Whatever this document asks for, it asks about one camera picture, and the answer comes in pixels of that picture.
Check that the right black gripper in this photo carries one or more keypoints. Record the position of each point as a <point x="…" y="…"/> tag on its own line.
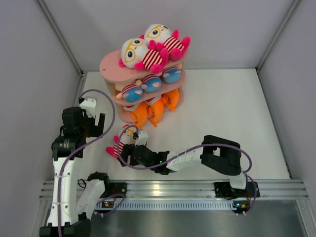
<point x="128" y="151"/>

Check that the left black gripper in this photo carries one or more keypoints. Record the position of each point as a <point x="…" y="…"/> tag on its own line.
<point x="96" y="131"/>

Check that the white glasses plush face up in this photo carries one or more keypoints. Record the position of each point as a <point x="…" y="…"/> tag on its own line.
<point x="126" y="136"/>

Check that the orange shark plush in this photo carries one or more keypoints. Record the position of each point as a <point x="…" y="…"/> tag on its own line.
<point x="155" y="109"/>
<point x="140" y="114"/>
<point x="172" y="99"/>

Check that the boy doll plush large head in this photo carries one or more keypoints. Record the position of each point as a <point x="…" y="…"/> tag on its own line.
<point x="130" y="92"/>

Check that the white plush face down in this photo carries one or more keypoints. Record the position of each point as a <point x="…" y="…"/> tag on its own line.
<point x="136" y="54"/>

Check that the white glasses plush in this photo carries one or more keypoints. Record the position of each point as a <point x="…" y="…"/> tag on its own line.
<point x="159" y="36"/>

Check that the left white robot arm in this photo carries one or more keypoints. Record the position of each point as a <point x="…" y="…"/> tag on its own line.
<point x="70" y="216"/>

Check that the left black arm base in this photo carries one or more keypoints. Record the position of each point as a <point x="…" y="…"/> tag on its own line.
<point x="110" y="187"/>

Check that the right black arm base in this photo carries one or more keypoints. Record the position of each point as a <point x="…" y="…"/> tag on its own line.
<point x="224" y="190"/>

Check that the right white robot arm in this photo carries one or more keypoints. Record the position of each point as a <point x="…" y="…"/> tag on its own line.
<point x="218" y="154"/>

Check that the pink three-tier shelf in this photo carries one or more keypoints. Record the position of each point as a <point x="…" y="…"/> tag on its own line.
<point x="113" y="73"/>

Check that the orange shark plush in shelf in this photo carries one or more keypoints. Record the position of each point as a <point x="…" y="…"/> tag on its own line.
<point x="172" y="99"/>

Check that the boy doll plush shelf right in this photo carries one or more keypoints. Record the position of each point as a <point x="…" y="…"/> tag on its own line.
<point x="171" y="74"/>

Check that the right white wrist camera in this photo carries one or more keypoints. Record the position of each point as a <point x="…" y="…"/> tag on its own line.
<point x="141" y="138"/>

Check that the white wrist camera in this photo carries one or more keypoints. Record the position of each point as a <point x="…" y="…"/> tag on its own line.
<point x="89" y="105"/>
<point x="141" y="138"/>

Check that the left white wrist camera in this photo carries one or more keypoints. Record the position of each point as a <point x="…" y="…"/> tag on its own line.
<point x="89" y="105"/>

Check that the white slotted cable duct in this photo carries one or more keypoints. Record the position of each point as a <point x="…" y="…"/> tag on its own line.
<point x="166" y="205"/>

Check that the aluminium front rail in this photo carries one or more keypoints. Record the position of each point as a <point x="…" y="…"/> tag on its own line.
<point x="202" y="189"/>

